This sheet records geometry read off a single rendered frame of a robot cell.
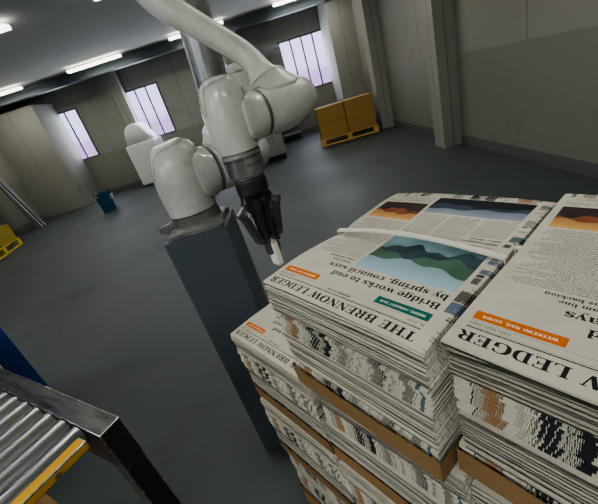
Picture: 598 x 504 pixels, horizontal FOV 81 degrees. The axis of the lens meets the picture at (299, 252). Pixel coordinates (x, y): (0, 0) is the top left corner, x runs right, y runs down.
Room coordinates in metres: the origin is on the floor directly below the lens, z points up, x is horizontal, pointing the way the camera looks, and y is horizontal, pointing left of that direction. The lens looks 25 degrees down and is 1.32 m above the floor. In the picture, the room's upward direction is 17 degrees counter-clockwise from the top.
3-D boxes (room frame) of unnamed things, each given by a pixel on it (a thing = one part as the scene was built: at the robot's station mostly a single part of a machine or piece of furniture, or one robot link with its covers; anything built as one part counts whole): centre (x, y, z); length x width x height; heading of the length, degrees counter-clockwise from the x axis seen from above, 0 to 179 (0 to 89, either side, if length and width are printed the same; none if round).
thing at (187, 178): (1.13, 0.27, 1.17); 0.18 x 0.16 x 0.22; 121
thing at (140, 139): (10.08, 3.04, 0.79); 0.80 x 0.68 x 1.58; 87
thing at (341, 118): (7.86, -1.81, 0.38); 1.28 x 0.93 x 0.76; 87
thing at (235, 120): (0.82, 0.05, 1.30); 0.13 x 0.11 x 0.16; 121
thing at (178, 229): (1.12, 0.30, 1.03); 0.22 x 0.18 x 0.06; 87
